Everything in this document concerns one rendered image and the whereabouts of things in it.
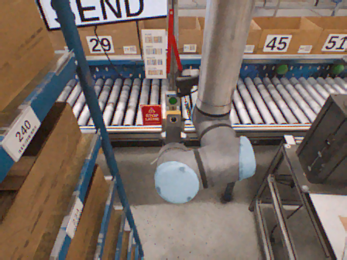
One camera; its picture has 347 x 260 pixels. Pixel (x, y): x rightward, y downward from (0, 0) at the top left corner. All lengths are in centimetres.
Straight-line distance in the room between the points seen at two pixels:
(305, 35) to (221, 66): 131
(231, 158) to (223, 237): 121
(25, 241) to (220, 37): 45
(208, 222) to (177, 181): 123
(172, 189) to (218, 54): 28
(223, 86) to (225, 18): 13
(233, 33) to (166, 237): 138
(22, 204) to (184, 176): 27
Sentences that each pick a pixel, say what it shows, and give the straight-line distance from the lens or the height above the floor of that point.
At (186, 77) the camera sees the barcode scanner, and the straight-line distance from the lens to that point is 85.
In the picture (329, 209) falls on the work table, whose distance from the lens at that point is 101.
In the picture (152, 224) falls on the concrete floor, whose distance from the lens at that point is 163.
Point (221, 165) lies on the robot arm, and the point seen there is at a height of 115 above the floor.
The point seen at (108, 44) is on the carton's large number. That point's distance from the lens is 155.
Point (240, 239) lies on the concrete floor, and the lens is 165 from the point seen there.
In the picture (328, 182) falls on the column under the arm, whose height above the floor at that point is 78.
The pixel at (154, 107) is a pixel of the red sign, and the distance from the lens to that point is 99.
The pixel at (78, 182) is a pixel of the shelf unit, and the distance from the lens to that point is 46.
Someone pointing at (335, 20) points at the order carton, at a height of 102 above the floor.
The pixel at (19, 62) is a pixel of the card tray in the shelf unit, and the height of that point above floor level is 137.
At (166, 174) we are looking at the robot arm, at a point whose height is 115.
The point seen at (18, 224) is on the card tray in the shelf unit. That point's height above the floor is 121.
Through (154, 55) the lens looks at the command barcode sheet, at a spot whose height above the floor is 115.
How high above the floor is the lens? 150
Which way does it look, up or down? 43 degrees down
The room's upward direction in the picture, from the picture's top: straight up
